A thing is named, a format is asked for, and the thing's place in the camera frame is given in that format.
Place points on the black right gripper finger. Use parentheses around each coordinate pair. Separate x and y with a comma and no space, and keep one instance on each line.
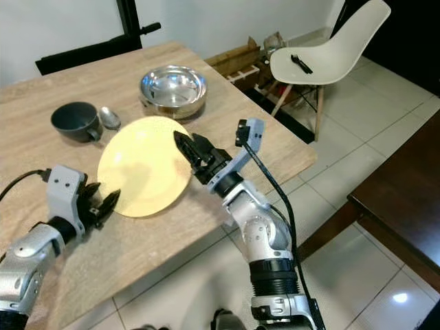
(201,143)
(185,148)

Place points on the yellow round plate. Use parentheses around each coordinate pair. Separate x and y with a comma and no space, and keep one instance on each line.
(141,161)

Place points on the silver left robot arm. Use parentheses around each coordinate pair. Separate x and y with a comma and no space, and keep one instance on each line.
(27,265)

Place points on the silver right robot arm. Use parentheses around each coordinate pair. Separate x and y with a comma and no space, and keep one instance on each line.
(262,230)

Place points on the shiny steel bowl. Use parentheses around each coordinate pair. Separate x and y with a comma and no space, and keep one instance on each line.
(173,89)

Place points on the metal spoon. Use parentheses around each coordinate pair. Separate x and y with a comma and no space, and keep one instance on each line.
(109,118)

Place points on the dark grey cup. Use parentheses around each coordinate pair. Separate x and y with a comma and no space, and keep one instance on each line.
(74,122)

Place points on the wooden slatted rack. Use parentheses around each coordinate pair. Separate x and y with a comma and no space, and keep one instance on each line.
(237,63)

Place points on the clear glass jar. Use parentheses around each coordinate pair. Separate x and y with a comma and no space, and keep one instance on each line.
(276,42)

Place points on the black plastic utensil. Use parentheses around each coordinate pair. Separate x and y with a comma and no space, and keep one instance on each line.
(301,64)

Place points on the dark robot foot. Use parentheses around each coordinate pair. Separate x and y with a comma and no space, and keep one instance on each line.
(227,320)

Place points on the white plastic chair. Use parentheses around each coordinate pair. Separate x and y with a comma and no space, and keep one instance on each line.
(337,48)

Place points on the dark brown wooden furniture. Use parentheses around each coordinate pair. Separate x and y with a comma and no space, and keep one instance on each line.
(399,192)

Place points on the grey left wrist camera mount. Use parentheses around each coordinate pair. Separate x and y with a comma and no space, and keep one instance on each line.
(65,192)

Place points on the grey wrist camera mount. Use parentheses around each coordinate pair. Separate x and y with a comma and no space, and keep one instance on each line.
(65,192)
(244,157)

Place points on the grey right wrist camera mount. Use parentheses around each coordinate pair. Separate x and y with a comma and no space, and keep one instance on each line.
(244,157)

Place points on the black metal frame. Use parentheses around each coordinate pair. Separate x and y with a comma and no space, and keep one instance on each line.
(103,51)

